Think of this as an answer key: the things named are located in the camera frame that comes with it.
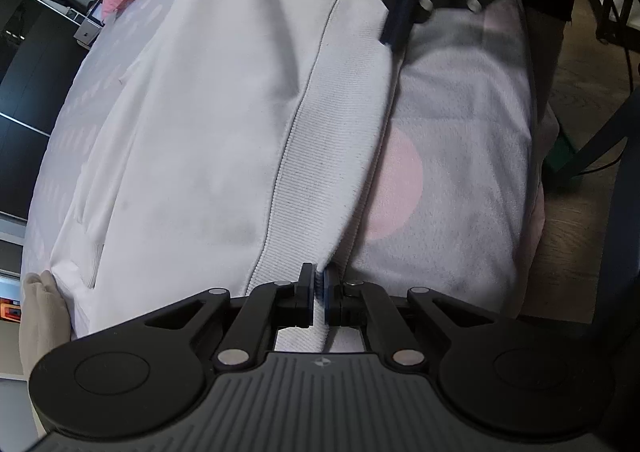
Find white sweatshirt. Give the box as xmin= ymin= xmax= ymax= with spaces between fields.
xmin=50 ymin=0 xmax=432 ymax=354

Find dark chair frame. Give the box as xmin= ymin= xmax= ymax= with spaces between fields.
xmin=542 ymin=82 xmax=640 ymax=348

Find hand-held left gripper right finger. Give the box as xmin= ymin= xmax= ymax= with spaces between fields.
xmin=322 ymin=270 xmax=501 ymax=373

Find person's leg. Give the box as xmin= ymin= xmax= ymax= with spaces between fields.
xmin=524 ymin=6 xmax=568 ymax=143

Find beige garment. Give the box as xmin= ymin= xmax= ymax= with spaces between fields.
xmin=19 ymin=269 xmax=77 ymax=379

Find black wardrobe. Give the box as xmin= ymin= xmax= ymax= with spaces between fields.
xmin=0 ymin=0 xmax=103 ymax=225

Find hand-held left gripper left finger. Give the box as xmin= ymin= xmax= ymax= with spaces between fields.
xmin=144 ymin=262 xmax=321 ymax=374

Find grey pink-dotted bed sheet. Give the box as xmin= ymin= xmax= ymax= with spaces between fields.
xmin=20 ymin=0 xmax=547 ymax=438

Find green box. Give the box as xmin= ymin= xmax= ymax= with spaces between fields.
xmin=547 ymin=129 xmax=577 ymax=173

